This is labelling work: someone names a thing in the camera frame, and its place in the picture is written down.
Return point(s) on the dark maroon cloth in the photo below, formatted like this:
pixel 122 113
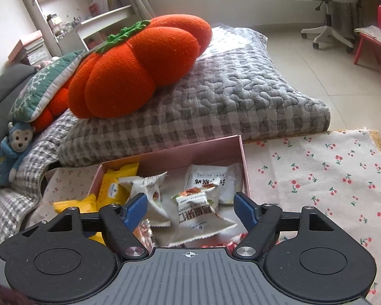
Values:
pixel 3 292

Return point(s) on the newspaper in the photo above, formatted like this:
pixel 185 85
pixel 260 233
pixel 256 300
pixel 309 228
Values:
pixel 374 33

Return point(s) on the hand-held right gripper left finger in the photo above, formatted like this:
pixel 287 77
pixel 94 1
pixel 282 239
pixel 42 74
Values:
pixel 136 207

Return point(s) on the large yellow snack packet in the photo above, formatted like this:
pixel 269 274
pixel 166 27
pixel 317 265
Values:
pixel 79 205

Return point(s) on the large orange pumpkin cushion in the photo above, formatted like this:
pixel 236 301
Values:
pixel 130 70

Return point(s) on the red white snack packet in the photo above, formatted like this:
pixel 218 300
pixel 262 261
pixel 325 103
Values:
pixel 225 244

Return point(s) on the white bookshelf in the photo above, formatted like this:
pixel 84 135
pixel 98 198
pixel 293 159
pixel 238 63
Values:
pixel 82 25

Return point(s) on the green snowflake pillow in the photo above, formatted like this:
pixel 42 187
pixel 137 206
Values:
pixel 41 89

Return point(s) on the small yellow snack packet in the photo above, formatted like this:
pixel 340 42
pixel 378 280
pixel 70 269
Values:
pixel 112 190

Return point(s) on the pink cardboard box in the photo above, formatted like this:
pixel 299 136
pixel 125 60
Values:
pixel 209 152

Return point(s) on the white nut snack packet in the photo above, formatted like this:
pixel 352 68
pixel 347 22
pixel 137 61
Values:
pixel 152 197
pixel 197 219

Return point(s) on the blue monkey plush toy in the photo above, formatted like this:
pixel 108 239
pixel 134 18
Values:
pixel 17 146

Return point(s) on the grey checked blanket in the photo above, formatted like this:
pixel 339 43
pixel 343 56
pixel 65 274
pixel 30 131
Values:
pixel 6 209

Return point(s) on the grey checked quilted pillow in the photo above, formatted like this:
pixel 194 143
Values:
pixel 225 95

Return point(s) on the small orange pumpkin cushion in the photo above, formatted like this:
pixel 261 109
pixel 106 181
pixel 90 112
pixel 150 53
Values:
pixel 54 104

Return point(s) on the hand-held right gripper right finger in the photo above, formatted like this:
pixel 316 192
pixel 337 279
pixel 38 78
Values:
pixel 244 209

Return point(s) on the white grey snack packet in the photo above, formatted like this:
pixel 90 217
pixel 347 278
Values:
pixel 206 174

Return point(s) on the cherry print cloth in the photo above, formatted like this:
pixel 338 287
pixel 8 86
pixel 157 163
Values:
pixel 320 178

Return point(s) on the orange silver snack packet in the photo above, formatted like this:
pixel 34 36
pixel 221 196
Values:
pixel 144 233

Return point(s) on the stack of books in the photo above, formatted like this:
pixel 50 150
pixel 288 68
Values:
pixel 28 49

